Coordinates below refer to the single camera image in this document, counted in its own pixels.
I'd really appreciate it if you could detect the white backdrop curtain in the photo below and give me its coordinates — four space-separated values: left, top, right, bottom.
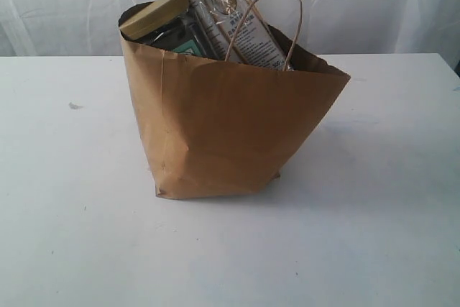
1 0 459 65

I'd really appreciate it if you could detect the white paper scrap on table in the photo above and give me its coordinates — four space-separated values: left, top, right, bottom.
68 102 83 110

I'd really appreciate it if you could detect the nut jar with yellow lid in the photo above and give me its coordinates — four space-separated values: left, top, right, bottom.
119 0 216 59

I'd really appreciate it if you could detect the dark noodle packet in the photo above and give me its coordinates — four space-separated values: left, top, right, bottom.
189 0 292 70

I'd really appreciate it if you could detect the large brown paper bag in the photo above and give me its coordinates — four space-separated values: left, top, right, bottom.
118 0 351 200

